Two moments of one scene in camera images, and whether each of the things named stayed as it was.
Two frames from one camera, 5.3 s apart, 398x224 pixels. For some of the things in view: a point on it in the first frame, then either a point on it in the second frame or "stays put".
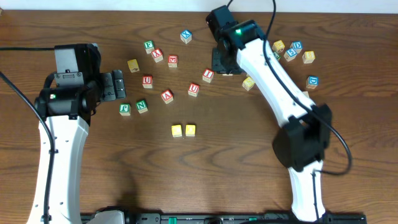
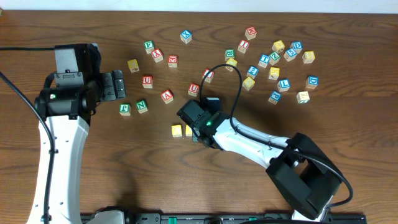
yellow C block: x=176 y=130 stays put
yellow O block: x=190 y=130 stays put
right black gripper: x=219 y=62 → x=189 y=110
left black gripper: x=108 y=86 stays put
